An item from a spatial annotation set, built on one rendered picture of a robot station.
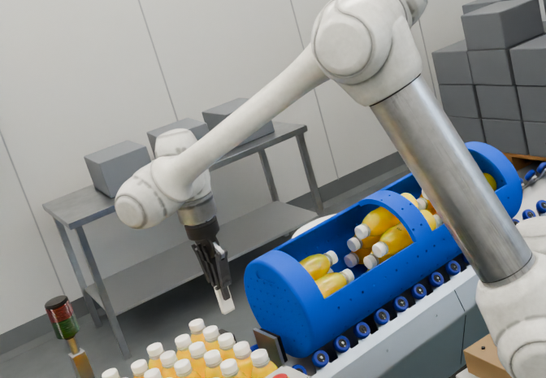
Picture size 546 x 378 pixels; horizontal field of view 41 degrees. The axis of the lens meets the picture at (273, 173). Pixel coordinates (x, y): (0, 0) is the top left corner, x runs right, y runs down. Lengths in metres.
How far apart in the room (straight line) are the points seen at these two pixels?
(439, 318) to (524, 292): 0.91
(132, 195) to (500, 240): 0.68
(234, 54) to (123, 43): 0.84
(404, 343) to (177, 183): 0.91
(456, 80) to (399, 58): 4.61
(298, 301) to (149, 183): 0.56
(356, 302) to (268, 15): 3.87
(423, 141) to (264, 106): 0.36
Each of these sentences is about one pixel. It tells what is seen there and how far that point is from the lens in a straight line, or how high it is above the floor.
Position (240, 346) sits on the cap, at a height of 1.11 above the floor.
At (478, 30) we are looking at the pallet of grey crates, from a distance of 5.47.
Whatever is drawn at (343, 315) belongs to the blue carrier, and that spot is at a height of 1.06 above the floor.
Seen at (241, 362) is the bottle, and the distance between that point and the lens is 1.79.
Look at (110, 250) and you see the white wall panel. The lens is 5.21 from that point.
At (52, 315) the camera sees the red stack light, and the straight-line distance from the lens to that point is 2.03.
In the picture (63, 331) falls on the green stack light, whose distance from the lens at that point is 2.05.
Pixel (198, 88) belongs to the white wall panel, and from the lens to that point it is 5.30.
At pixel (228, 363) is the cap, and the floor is 1.11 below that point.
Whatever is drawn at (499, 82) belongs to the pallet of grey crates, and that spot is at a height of 0.69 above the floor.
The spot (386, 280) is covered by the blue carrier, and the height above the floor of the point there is 1.08.
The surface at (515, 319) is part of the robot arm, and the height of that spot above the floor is 1.28.
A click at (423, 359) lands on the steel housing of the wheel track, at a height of 0.78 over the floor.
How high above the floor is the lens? 1.94
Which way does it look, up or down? 16 degrees down
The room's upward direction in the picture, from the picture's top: 16 degrees counter-clockwise
